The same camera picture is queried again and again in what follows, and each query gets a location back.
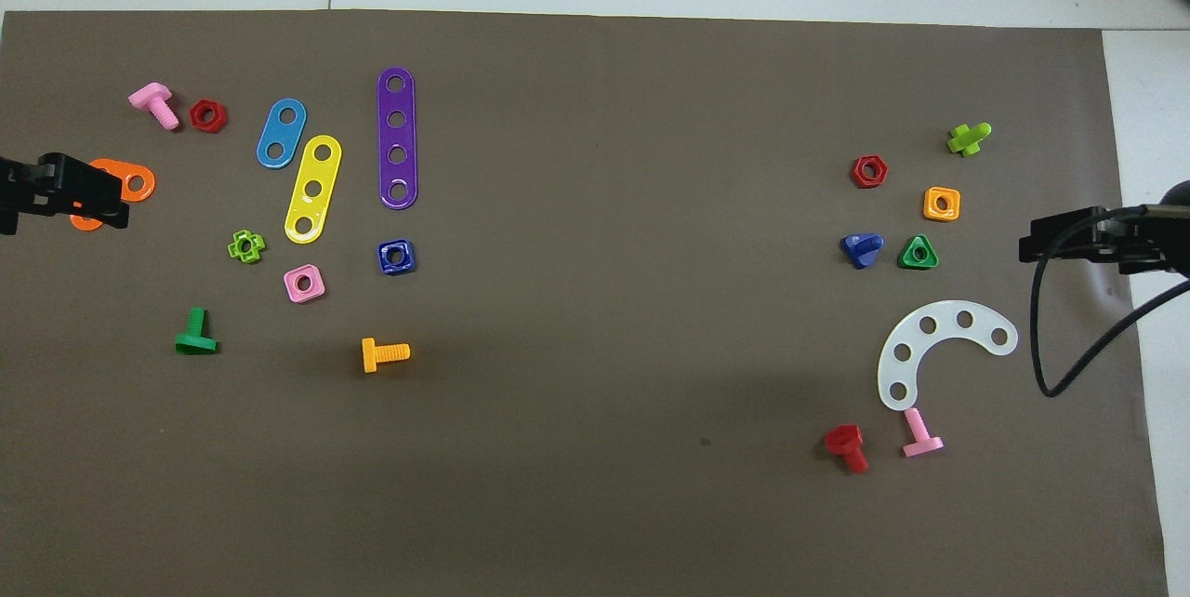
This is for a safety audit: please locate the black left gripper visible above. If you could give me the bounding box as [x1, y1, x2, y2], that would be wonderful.
[0, 153, 130, 236]

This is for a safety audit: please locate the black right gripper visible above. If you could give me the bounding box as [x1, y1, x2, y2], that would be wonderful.
[1018, 177, 1190, 278]

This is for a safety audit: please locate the blue triangle-head bolt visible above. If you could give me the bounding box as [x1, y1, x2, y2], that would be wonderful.
[840, 232, 884, 271]

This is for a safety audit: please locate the blue square nut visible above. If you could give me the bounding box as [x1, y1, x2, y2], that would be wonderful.
[377, 238, 417, 277]

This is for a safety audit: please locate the orange heart plate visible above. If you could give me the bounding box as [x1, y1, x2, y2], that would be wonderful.
[70, 157, 158, 233]

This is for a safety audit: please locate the pink plastic bolt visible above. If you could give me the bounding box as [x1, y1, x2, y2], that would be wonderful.
[901, 407, 945, 459]
[128, 82, 180, 131]

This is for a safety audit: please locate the orange square nut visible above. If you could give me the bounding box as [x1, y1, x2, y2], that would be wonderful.
[922, 186, 961, 223]

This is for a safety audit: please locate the lime cross-head bolt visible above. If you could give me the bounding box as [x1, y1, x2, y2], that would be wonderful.
[946, 122, 993, 157]

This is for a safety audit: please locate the green triangle nut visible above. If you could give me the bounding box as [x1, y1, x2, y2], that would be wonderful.
[897, 234, 940, 271]

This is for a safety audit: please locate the green plastic bolt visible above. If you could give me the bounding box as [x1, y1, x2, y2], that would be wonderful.
[174, 307, 220, 356]

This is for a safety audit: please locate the blue two-hole plate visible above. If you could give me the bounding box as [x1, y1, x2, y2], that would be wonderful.
[256, 99, 308, 170]

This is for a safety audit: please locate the white curved five-hole plate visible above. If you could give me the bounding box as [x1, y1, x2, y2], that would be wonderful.
[877, 300, 1019, 413]

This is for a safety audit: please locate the pink square nut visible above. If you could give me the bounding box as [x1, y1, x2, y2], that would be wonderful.
[284, 263, 327, 304]

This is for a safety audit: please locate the yellow three-hole plate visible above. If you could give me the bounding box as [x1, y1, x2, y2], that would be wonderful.
[284, 134, 343, 245]

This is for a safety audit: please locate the red plastic bolt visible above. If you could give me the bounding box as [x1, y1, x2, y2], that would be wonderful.
[824, 424, 870, 475]

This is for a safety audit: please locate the purple four-hole plate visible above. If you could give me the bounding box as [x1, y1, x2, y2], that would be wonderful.
[377, 67, 419, 210]

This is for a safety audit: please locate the orange plastic bolt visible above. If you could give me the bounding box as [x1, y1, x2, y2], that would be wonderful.
[362, 338, 411, 374]

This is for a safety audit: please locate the brown table mat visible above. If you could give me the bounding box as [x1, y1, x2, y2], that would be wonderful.
[0, 9, 1170, 597]

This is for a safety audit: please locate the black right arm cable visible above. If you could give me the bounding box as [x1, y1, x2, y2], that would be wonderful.
[1030, 206, 1190, 398]

